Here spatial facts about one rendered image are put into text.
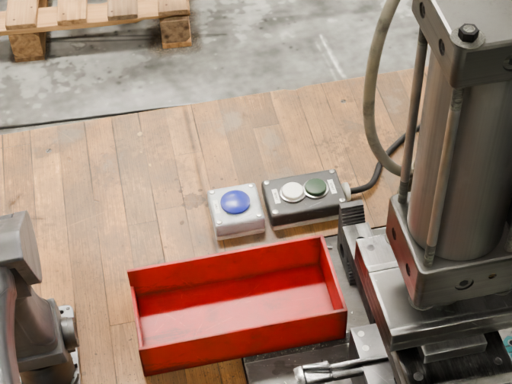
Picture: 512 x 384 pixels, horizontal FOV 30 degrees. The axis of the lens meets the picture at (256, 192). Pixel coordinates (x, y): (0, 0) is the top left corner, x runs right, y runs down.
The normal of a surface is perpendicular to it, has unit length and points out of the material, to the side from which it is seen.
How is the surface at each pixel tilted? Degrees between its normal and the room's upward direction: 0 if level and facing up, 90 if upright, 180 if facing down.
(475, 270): 90
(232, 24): 0
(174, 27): 90
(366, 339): 0
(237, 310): 0
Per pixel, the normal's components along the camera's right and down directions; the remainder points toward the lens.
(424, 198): -0.83, 0.43
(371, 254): -0.03, -0.66
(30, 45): 0.11, 0.74
